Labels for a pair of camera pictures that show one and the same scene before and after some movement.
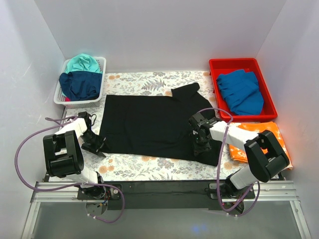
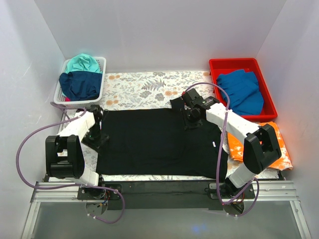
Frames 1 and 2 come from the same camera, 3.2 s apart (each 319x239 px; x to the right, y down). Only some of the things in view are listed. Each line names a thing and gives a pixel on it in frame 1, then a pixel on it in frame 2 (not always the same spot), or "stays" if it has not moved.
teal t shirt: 82,62 stays
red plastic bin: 240,90 stays
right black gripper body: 201,146 -> 193,123
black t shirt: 156,125 stays
